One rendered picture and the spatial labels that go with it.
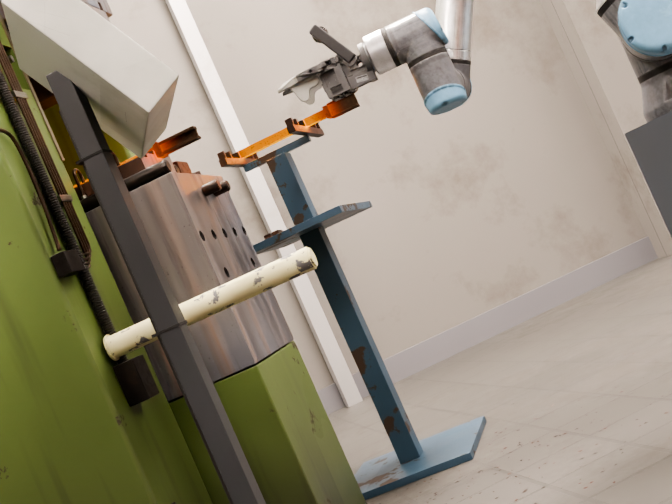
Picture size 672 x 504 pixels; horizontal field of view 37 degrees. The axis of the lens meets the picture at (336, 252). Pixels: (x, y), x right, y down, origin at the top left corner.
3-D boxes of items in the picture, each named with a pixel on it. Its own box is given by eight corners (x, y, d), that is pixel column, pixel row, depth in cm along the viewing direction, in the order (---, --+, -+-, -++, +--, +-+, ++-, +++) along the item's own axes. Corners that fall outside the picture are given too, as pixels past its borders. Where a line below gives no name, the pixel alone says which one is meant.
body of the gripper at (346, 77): (326, 100, 219) (376, 76, 217) (310, 64, 219) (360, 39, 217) (332, 103, 226) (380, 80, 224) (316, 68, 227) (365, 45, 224)
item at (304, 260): (321, 268, 190) (310, 243, 190) (316, 270, 185) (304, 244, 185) (121, 358, 198) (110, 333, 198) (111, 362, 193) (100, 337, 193)
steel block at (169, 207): (294, 339, 250) (221, 175, 251) (255, 363, 212) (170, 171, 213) (101, 423, 260) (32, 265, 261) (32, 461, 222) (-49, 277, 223)
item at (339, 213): (372, 206, 299) (370, 200, 299) (342, 212, 261) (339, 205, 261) (284, 247, 307) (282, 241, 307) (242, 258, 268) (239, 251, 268)
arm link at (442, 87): (474, 100, 223) (451, 49, 224) (466, 98, 212) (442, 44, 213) (436, 119, 226) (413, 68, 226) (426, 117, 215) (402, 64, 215)
